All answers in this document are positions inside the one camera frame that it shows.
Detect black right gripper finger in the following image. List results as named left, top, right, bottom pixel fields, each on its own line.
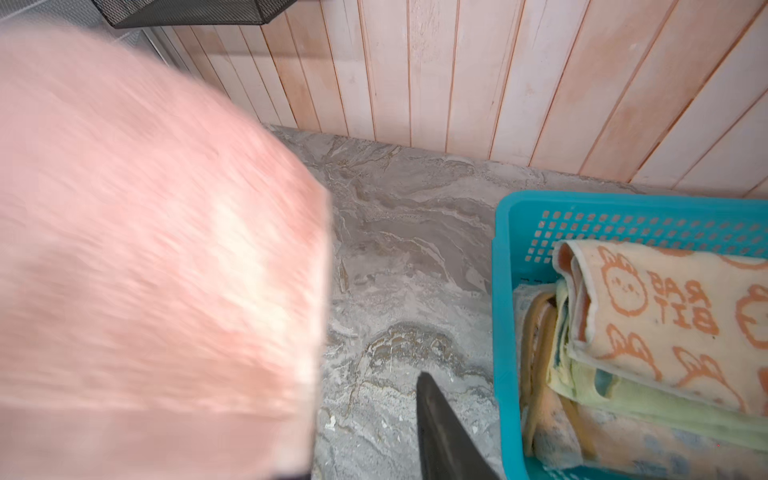
left=416, top=372, right=500, bottom=480

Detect orange paw print towel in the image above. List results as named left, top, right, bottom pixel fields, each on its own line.
left=514, top=284, right=767, bottom=479

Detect green yellow striped towel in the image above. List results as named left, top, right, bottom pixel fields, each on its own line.
left=546, top=279, right=767, bottom=452

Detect teal plastic basket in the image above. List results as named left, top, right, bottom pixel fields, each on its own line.
left=491, top=190, right=767, bottom=479

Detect pink orange patterned towel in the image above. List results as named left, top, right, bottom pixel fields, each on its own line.
left=552, top=240, right=767, bottom=417

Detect plain pink towel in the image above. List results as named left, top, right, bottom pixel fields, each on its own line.
left=1, top=23, right=332, bottom=479

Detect black mesh wall basket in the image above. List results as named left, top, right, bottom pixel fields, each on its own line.
left=92, top=0, right=296, bottom=29

